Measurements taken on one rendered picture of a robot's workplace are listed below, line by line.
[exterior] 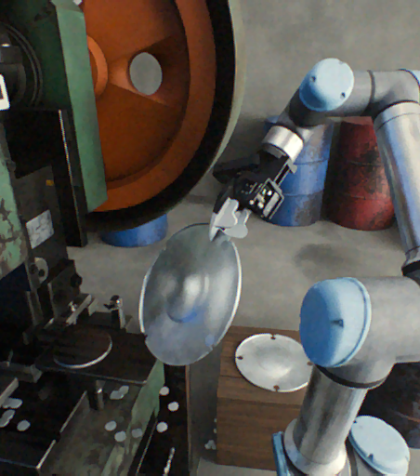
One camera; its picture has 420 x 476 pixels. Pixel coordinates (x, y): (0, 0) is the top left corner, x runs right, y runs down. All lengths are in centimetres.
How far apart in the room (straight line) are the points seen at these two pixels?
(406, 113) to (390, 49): 324
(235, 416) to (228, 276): 79
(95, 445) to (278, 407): 67
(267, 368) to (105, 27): 115
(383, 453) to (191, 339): 43
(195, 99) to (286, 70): 297
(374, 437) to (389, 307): 43
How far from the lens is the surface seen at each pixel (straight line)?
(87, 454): 89
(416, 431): 177
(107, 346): 89
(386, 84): 74
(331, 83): 68
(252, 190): 72
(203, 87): 93
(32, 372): 91
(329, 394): 64
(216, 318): 69
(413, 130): 70
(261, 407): 136
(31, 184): 76
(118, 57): 103
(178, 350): 75
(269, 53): 388
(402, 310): 53
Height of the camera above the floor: 135
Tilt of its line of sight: 27 degrees down
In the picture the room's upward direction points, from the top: straight up
